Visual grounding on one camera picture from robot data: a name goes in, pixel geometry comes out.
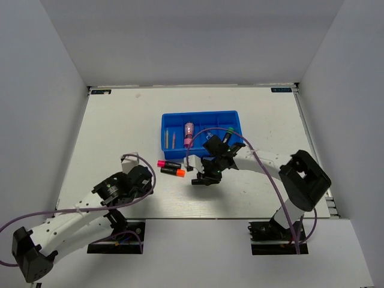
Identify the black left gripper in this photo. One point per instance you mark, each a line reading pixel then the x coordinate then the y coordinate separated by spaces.
pixel 147 189

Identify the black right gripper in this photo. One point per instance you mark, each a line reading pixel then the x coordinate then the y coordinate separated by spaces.
pixel 206 177

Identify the orange cap black highlighter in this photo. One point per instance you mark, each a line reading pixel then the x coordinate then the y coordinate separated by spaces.
pixel 172 171

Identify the pink cap black highlighter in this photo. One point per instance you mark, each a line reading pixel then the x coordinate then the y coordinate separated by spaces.
pixel 168 164

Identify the green cap black highlighter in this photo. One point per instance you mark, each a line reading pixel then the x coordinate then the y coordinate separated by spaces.
pixel 228 135

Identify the pink marker set tube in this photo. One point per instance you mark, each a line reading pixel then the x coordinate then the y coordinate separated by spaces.
pixel 188 133

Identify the clear spray bottle blue cap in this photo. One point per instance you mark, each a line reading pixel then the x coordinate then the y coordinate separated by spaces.
pixel 208 134

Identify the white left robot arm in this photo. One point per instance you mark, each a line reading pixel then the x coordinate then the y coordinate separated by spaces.
pixel 95 217

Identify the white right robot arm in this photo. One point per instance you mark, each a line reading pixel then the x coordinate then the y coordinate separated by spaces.
pixel 304 181

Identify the blue plastic divided bin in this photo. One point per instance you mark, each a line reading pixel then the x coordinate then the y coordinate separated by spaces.
pixel 215 121

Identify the left corner table label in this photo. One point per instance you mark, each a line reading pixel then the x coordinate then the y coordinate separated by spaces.
pixel 101 91

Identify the corner table label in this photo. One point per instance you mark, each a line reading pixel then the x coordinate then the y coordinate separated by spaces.
pixel 281 90
pixel 101 91

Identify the right corner table label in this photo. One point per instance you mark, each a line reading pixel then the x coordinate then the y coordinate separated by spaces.
pixel 281 90

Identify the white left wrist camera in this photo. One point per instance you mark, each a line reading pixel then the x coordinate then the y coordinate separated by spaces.
pixel 128 163

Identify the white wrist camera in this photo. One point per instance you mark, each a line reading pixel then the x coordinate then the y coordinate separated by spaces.
pixel 193 162
pixel 128 163

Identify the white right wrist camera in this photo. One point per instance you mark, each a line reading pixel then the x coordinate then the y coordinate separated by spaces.
pixel 193 162

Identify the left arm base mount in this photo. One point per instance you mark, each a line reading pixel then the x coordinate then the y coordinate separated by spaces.
pixel 129 241

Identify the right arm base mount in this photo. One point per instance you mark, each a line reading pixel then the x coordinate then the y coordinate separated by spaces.
pixel 268 240

